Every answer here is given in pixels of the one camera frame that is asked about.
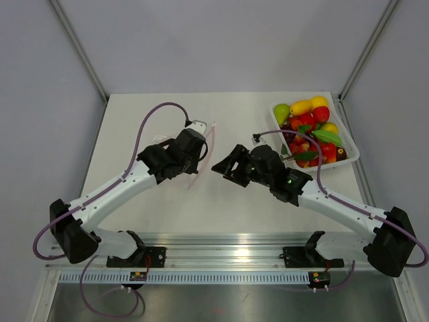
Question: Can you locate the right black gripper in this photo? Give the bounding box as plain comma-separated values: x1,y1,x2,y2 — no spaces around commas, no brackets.
212,144,273,188

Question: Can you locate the clear pink zip top bag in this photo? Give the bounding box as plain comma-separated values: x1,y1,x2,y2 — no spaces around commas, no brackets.
148,121,209,184

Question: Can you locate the red strawberry with leaves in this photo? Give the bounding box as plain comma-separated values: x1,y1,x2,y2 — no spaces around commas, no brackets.
297,113,316,134

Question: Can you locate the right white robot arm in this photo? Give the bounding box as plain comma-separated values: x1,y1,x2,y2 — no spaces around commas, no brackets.
212,144,416,277

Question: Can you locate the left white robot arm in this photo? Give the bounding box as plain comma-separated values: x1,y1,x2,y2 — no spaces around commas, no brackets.
50,121,208,267

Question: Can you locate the yellow lemon top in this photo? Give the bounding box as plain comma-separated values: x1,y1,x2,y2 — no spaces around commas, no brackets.
310,96,328,109

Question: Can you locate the dark grape bunch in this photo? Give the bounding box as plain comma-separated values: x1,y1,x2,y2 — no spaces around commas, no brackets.
280,123,296,144

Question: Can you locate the green pear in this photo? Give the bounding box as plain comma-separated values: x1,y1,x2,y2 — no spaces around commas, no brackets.
273,103,290,126

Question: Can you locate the yellow mango upper left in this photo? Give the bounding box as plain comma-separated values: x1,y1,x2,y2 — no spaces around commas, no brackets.
290,100,312,116

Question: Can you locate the large green leaf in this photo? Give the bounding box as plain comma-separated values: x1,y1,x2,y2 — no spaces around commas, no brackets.
312,129,343,147

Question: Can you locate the yellow fruit right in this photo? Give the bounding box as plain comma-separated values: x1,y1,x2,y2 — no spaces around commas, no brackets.
320,122,339,135

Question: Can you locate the dark purple mangosteen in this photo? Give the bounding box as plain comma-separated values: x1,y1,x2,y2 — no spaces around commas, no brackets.
336,147,348,162

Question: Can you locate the left small circuit board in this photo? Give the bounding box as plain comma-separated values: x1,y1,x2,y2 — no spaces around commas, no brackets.
129,272,147,281

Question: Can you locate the small circuit board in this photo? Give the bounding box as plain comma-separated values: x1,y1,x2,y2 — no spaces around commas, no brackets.
308,271,331,289
129,272,147,281

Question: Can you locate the right small circuit board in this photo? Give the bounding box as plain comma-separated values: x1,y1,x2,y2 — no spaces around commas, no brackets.
308,271,331,289

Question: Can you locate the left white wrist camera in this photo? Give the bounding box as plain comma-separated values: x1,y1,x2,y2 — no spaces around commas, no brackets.
188,120,207,135

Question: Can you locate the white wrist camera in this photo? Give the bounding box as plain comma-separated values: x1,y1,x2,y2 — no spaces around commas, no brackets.
251,133,267,148
188,120,207,135

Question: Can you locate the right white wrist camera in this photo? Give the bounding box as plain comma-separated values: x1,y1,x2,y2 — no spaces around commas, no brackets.
251,133,267,148

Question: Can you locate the aluminium mounting rail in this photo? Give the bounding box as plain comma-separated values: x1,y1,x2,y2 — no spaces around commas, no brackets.
44,232,374,270

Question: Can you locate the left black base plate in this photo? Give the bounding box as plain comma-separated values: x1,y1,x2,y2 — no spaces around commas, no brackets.
106,246,166,268

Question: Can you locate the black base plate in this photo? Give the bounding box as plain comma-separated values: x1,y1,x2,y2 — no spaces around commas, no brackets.
279,246,345,268
106,246,166,268

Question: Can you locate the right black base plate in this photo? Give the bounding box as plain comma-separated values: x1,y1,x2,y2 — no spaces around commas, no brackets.
279,246,345,268

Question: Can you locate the white slotted cable duct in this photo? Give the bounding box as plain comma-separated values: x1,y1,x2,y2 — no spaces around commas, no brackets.
59,270,310,285

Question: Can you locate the left aluminium frame post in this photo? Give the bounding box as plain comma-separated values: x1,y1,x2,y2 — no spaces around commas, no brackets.
47,0,109,106

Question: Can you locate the aluminium frame post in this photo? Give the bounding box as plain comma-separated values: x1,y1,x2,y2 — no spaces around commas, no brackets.
47,0,109,106
338,0,402,103

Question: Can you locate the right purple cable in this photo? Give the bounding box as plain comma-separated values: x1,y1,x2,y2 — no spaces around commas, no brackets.
251,129,429,292

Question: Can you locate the right aluminium frame post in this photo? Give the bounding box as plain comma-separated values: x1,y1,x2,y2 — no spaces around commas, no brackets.
338,0,402,103

